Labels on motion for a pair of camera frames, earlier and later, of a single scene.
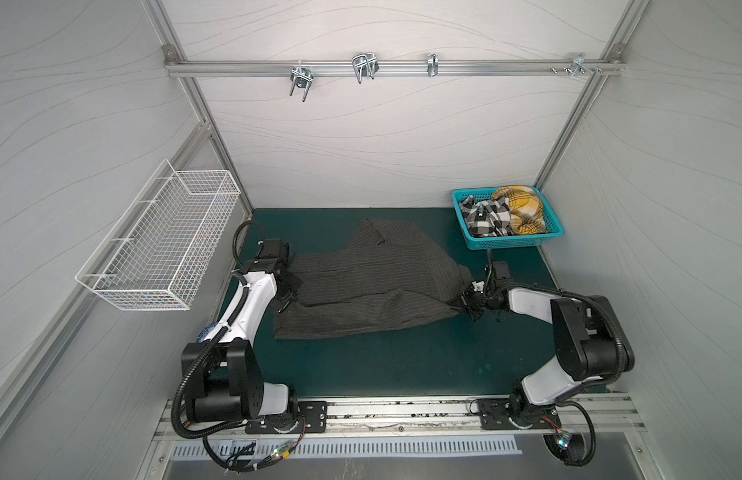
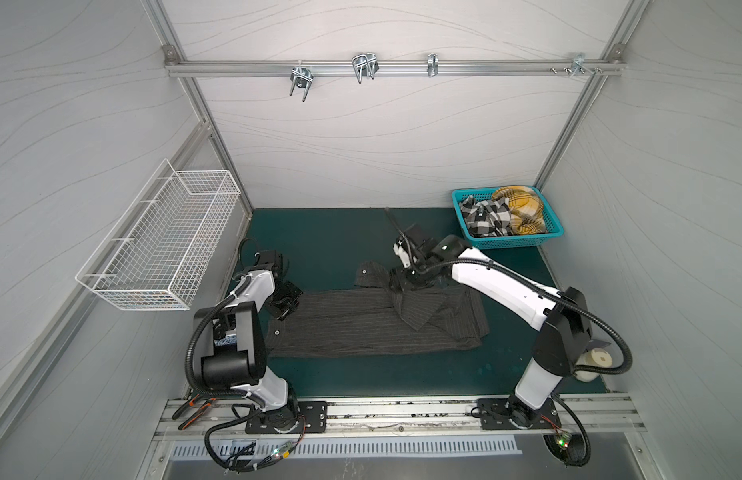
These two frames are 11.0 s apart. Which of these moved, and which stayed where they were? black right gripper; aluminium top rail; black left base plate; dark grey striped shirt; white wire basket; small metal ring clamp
Moved: black right gripper; dark grey striped shirt
Stayed: aluminium top rail; white wire basket; small metal ring clamp; black left base plate
